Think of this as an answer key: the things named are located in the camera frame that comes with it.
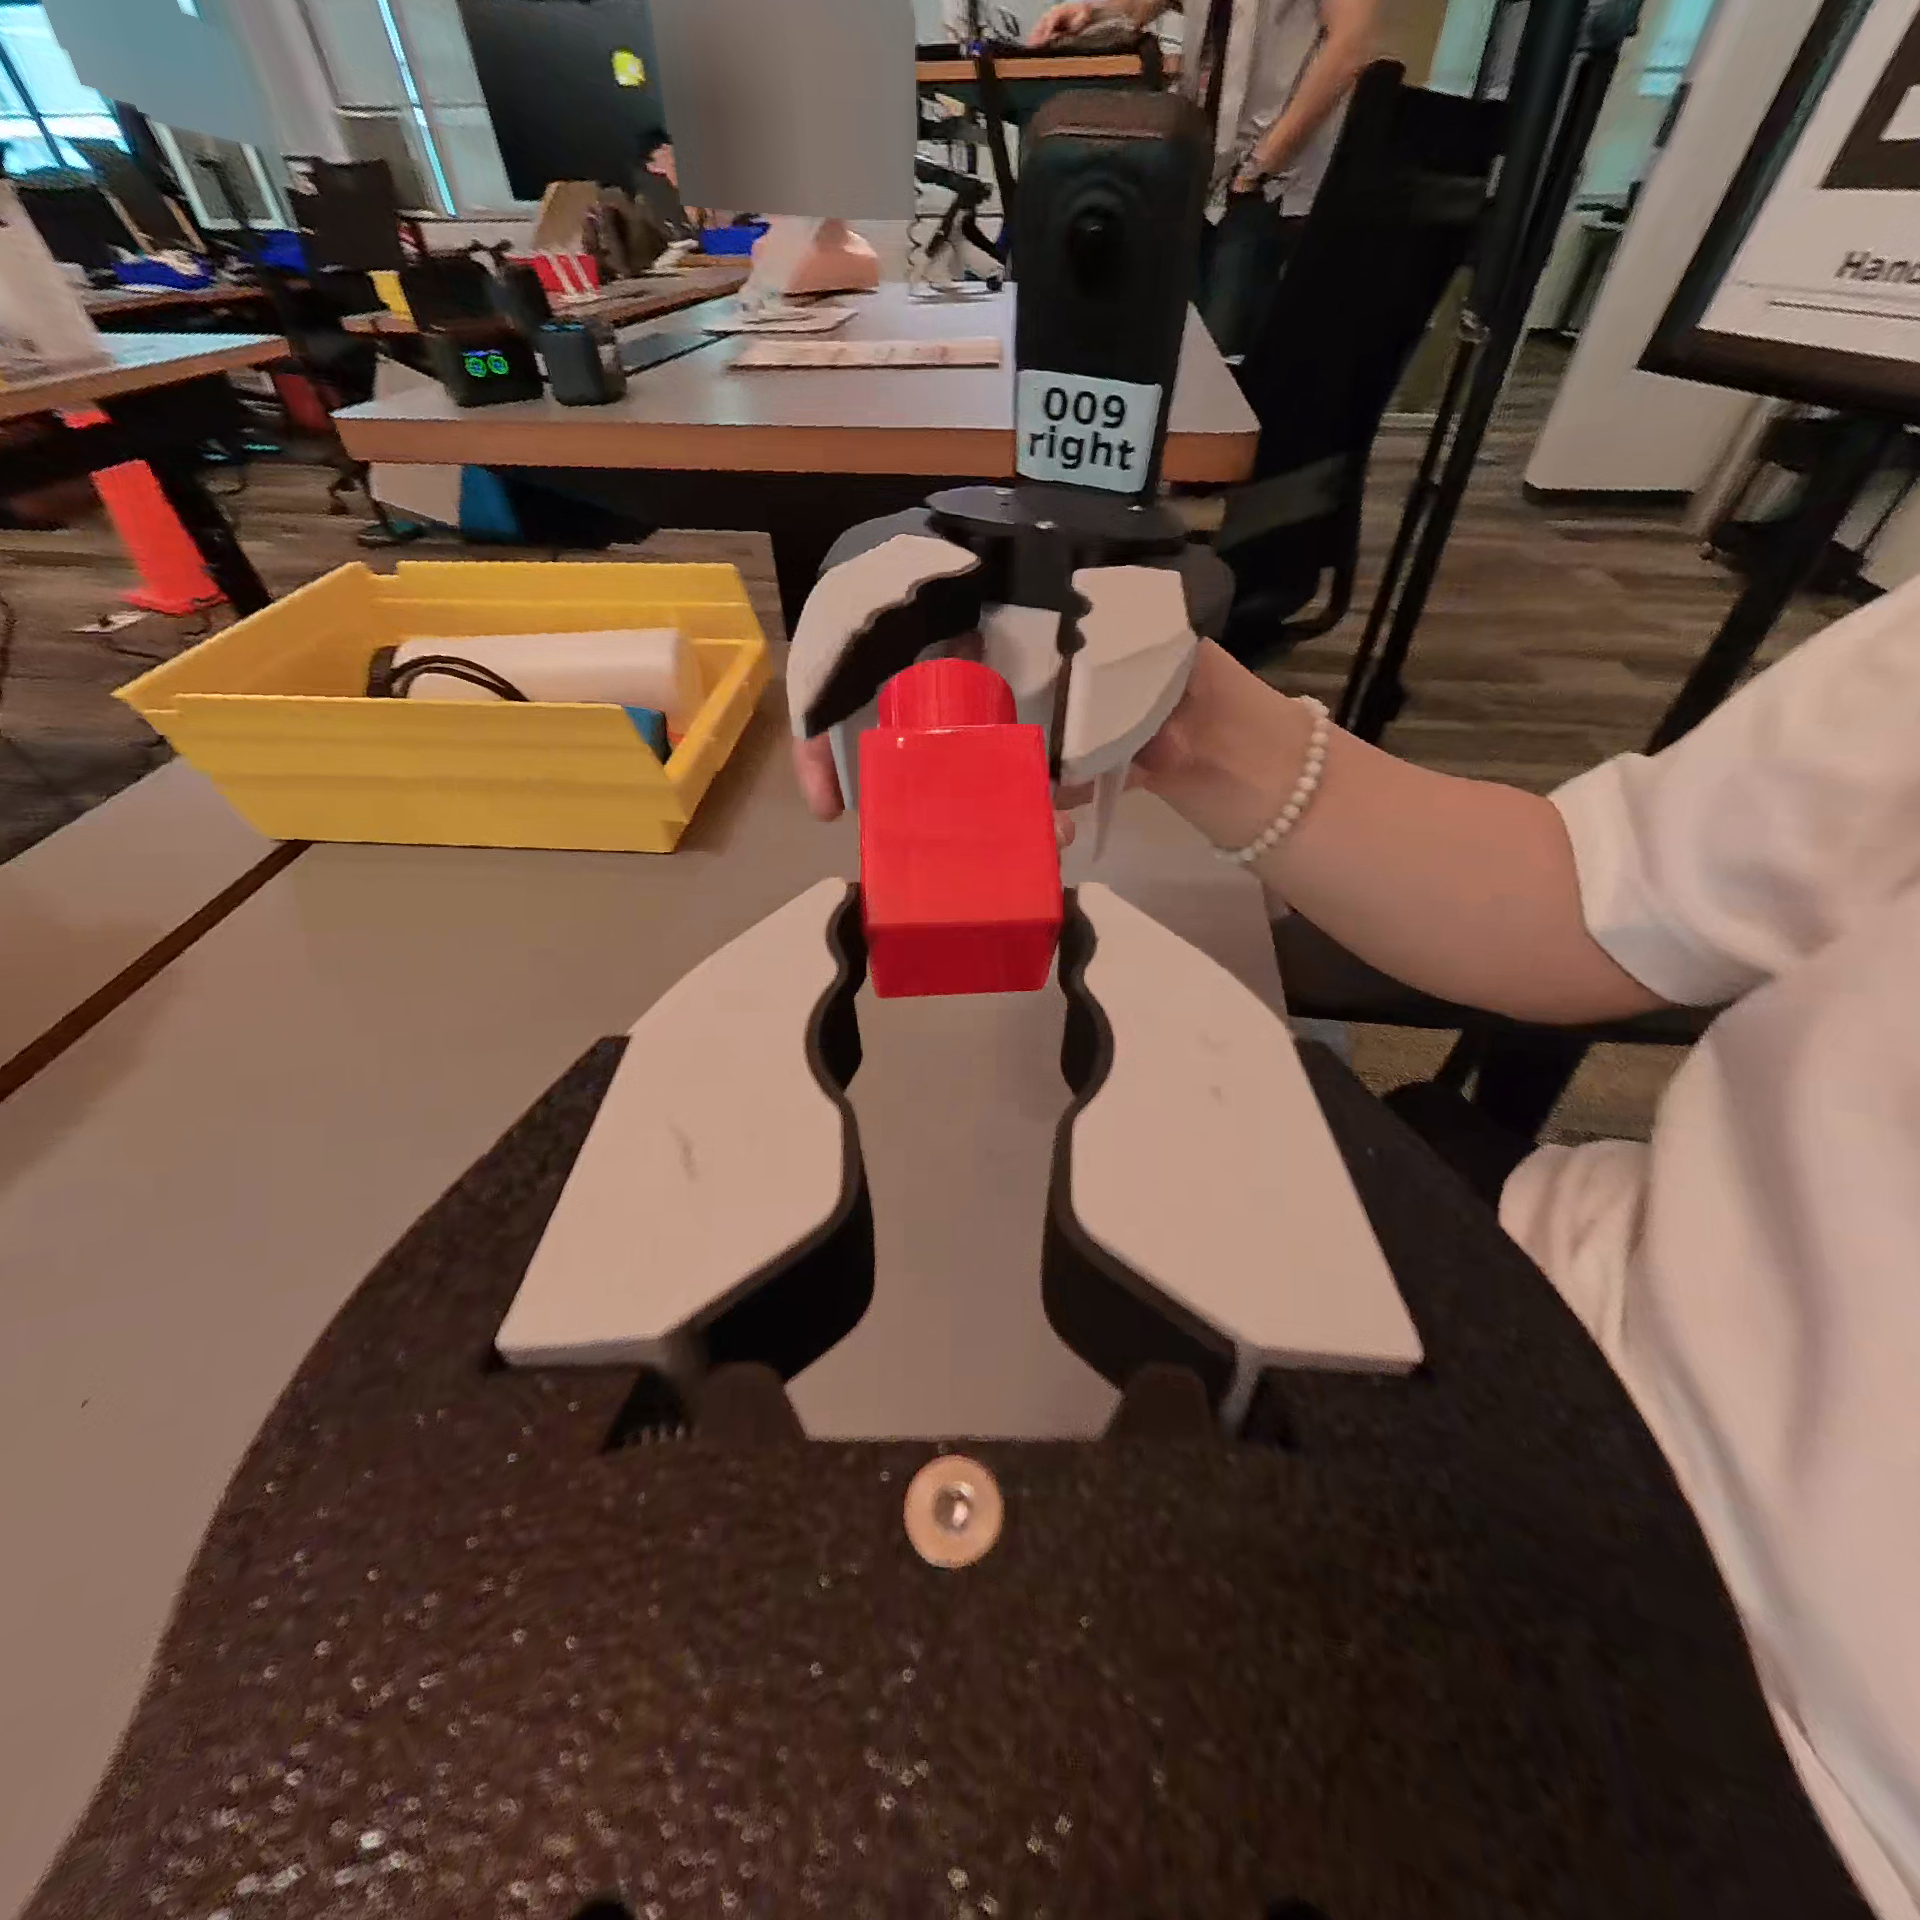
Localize person's right forearm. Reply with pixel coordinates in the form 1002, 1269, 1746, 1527
1245, 720, 1646, 1038

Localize pearl bracelet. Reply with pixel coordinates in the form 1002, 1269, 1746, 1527
1234, 697, 1334, 875

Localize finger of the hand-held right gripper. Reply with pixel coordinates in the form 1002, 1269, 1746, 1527
786, 526, 991, 740
1051, 563, 1205, 799

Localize black office chair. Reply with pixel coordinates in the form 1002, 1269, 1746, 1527
1214, 61, 1502, 656

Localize black cable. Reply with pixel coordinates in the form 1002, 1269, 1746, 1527
373, 646, 536, 710

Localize red block with round knob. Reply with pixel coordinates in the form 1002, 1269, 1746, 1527
860, 660, 1070, 1001

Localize small black box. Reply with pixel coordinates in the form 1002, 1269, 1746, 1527
541, 315, 628, 407

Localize black clock with green display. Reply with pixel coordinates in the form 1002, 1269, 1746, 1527
432, 325, 549, 409

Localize person's right hand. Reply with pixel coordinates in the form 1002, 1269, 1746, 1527
1117, 630, 1320, 872

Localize black television screen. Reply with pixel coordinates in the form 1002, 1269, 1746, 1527
458, 0, 668, 205

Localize orange traffic cone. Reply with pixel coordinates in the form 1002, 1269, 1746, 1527
85, 449, 231, 619

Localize white cylinder with black cap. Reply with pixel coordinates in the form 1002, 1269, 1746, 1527
375, 623, 711, 751

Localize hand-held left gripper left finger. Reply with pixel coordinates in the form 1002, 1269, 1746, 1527
495, 879, 872, 1382

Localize grey desk with wooden edge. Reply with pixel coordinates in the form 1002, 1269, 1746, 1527
332, 279, 1264, 560

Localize paper sheet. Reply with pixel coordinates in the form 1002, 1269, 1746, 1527
726, 332, 1011, 377

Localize black tripod stand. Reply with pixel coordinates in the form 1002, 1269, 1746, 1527
1333, 0, 1646, 742

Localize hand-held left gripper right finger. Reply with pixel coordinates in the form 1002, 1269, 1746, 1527
1043, 887, 1424, 1427

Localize yellow plastic bin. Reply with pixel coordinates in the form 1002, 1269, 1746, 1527
114, 560, 772, 857

